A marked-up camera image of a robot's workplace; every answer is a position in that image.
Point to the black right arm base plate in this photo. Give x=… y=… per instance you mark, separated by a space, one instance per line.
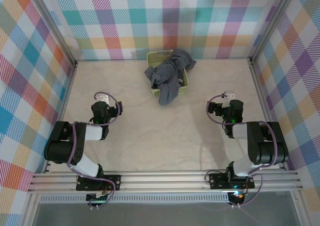
x=217 y=181

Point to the aluminium mounting rail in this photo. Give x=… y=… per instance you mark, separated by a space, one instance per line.
x=162 y=181

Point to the grey t-shirt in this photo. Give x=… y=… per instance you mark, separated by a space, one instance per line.
x=167 y=73

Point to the aluminium side rail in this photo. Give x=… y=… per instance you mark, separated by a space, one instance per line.
x=266 y=110
x=61 y=115

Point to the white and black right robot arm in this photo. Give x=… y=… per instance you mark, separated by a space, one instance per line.
x=270 y=148

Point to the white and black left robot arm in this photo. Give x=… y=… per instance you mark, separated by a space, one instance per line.
x=60 y=148

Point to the green plastic basket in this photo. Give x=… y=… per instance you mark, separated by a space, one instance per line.
x=157 y=56

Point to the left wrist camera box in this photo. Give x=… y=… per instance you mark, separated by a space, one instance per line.
x=103 y=98

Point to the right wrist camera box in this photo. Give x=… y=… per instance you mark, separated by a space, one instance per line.
x=230 y=94

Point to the circuit board with green light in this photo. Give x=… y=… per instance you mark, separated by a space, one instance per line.
x=237 y=196
x=98 y=199

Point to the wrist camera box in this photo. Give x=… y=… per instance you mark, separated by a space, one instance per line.
x=103 y=98
x=230 y=94

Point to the aluminium corner post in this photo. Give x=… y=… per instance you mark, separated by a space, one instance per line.
x=272 y=23
x=54 y=23

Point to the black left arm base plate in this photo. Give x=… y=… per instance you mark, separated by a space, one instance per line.
x=115 y=182

